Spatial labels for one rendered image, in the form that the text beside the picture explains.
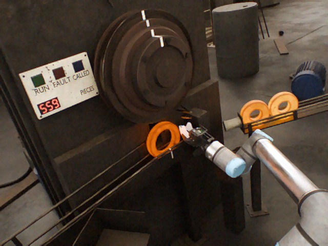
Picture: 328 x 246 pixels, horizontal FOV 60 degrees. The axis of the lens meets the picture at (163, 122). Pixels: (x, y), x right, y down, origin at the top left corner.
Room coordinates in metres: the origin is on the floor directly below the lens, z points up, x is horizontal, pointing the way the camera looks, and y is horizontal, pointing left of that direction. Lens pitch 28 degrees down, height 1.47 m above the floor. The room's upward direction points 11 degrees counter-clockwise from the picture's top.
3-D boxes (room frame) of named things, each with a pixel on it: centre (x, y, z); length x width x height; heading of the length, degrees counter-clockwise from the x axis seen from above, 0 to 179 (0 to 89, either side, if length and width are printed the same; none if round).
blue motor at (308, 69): (2.78, -1.63, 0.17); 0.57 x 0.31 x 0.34; 144
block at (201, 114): (1.33, -0.18, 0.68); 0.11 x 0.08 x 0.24; 34
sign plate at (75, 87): (1.09, 0.35, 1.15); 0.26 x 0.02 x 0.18; 124
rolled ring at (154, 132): (1.19, 0.02, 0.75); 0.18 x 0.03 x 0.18; 123
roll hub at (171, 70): (1.10, -0.04, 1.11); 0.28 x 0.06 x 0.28; 124
